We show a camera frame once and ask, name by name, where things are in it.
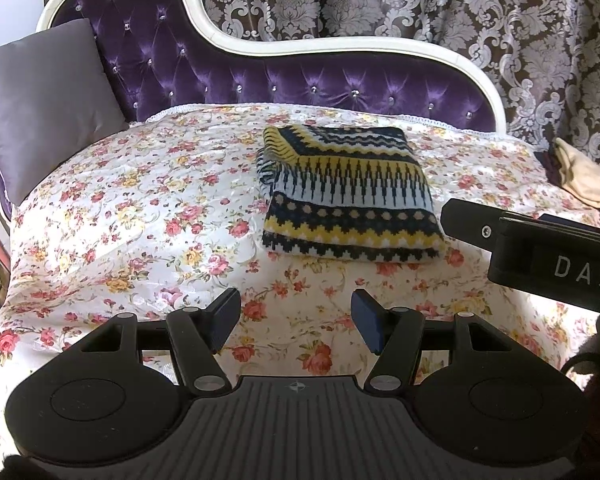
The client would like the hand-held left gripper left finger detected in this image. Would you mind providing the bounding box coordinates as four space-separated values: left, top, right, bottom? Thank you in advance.
77 287 242 395

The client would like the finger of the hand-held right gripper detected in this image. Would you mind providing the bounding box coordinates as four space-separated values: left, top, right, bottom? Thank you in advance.
440 198 503 253
537 212 600 242

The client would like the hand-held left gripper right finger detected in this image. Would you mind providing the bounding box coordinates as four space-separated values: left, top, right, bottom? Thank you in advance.
351 289 516 393

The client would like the patterned yellow navy knit sweater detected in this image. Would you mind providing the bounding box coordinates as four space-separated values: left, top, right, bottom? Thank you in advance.
256 124 447 263

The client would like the beige cloth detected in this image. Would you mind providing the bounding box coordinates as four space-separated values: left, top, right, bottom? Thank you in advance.
552 137 600 221

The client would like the dark purple cloth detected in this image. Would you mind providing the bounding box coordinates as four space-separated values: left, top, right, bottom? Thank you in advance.
534 149 563 185

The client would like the floral bedspread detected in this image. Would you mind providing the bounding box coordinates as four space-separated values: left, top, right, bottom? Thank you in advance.
0 102 600 461

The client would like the brown silver damask curtain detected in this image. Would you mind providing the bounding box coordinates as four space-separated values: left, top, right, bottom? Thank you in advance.
60 0 600 181

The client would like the grey pillow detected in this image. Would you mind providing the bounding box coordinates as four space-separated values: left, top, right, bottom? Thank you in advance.
0 17 131 206

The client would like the black cable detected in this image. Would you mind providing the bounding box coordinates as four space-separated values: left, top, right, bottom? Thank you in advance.
560 352 600 396

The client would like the purple tufted sofa white frame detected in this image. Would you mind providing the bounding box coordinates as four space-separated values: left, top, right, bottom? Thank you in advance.
0 0 506 211

